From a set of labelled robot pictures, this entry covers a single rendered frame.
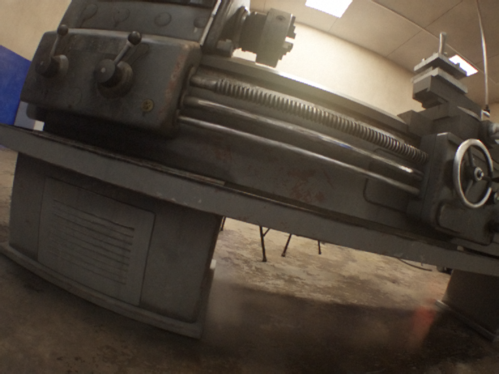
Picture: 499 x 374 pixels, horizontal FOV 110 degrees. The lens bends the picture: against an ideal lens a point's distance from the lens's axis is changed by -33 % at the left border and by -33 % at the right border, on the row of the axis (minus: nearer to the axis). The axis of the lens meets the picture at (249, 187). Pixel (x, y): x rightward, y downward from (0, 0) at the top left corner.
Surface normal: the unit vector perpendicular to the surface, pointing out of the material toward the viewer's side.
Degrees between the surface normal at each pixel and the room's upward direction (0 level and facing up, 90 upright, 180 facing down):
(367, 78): 90
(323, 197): 90
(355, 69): 90
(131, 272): 90
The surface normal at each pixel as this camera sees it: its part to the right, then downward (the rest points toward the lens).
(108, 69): 0.05, 0.05
